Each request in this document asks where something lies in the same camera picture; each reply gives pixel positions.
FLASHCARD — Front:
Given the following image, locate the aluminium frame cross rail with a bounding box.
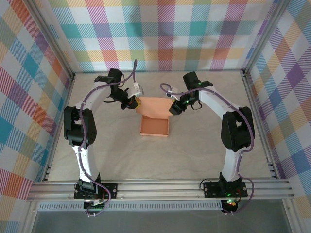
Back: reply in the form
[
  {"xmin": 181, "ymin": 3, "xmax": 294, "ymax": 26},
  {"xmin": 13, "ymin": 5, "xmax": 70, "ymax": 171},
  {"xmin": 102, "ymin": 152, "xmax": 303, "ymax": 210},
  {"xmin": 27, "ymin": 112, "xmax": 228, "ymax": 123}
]
[{"xmin": 26, "ymin": 181, "xmax": 295, "ymax": 202}]

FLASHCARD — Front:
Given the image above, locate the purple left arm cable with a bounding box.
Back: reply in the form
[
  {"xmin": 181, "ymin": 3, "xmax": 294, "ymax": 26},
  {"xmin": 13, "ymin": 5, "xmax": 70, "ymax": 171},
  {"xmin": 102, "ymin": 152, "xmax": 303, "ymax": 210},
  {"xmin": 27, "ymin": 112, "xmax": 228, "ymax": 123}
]
[{"xmin": 77, "ymin": 59, "xmax": 139, "ymax": 218}]

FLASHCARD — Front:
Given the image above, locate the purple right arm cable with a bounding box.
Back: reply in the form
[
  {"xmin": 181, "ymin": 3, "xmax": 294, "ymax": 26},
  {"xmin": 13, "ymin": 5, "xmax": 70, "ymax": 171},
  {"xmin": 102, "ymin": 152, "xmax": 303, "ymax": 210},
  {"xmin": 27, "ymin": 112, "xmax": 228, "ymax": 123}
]
[{"xmin": 159, "ymin": 83, "xmax": 256, "ymax": 216}]

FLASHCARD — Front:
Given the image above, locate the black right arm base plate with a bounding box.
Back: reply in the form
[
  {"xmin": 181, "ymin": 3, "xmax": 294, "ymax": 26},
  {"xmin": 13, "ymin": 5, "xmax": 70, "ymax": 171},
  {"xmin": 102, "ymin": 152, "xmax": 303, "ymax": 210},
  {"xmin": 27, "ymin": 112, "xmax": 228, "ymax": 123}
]
[{"xmin": 203, "ymin": 181, "xmax": 248, "ymax": 198}]

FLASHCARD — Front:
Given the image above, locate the grey slotted cable duct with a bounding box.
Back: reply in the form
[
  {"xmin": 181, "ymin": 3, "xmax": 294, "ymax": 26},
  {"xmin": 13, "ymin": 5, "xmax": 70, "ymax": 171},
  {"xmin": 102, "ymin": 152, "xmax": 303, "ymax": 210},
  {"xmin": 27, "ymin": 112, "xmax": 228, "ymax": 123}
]
[{"xmin": 37, "ymin": 201, "xmax": 224, "ymax": 212}]

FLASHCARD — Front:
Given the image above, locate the salmon cardboard paper box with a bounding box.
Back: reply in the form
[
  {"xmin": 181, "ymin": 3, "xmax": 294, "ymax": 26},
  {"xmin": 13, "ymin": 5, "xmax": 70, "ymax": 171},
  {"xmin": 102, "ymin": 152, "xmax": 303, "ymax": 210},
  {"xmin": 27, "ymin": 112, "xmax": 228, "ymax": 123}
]
[{"xmin": 135, "ymin": 96, "xmax": 179, "ymax": 138}]

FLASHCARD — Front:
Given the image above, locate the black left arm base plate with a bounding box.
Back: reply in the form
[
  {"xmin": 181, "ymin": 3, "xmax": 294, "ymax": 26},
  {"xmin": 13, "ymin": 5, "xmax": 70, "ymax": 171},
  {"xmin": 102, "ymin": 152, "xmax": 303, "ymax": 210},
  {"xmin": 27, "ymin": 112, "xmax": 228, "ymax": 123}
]
[{"xmin": 73, "ymin": 182, "xmax": 119, "ymax": 200}]

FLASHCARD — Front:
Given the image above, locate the aluminium frame side rail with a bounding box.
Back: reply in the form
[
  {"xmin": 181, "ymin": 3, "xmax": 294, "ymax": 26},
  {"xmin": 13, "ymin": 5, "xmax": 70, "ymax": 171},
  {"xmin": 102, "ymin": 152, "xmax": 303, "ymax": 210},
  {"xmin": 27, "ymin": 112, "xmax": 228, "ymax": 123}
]
[
  {"xmin": 240, "ymin": 70, "xmax": 280, "ymax": 180},
  {"xmin": 41, "ymin": 72, "xmax": 76, "ymax": 183}
]

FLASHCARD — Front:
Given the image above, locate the aluminium frame corner post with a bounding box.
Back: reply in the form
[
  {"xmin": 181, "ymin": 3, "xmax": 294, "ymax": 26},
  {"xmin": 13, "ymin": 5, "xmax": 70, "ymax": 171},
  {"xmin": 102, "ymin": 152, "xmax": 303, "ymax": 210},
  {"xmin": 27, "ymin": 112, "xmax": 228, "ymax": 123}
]
[
  {"xmin": 28, "ymin": 0, "xmax": 76, "ymax": 78},
  {"xmin": 242, "ymin": 0, "xmax": 291, "ymax": 76}
]

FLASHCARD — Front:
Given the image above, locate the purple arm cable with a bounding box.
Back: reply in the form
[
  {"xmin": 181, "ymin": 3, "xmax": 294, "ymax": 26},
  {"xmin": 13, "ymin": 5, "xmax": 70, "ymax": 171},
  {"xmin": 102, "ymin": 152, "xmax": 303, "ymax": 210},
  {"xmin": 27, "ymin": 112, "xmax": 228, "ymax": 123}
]
[
  {"xmin": 77, "ymin": 59, "xmax": 139, "ymax": 218},
  {"xmin": 159, "ymin": 83, "xmax": 256, "ymax": 216}
]

